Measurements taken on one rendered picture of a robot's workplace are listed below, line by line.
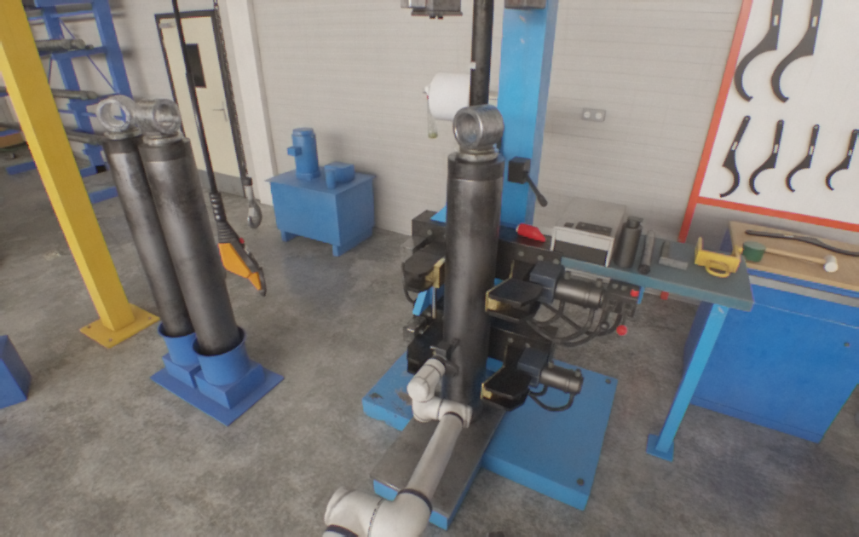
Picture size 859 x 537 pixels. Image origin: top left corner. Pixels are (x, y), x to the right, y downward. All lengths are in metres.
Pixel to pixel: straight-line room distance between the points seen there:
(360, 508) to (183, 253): 1.47
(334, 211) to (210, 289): 1.81
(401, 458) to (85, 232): 2.47
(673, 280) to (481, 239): 0.75
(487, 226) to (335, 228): 2.51
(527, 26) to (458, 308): 1.16
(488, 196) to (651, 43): 2.13
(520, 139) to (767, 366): 1.77
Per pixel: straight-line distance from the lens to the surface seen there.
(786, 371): 2.87
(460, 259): 1.73
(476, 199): 1.61
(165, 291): 2.71
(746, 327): 2.71
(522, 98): 1.98
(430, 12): 1.43
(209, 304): 2.45
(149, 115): 2.17
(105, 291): 3.64
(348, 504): 1.39
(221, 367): 2.66
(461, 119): 1.66
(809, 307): 2.67
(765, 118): 3.52
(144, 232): 2.57
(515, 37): 1.98
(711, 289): 1.90
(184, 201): 2.23
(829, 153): 3.63
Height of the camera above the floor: 1.90
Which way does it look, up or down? 29 degrees down
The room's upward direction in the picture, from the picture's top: straight up
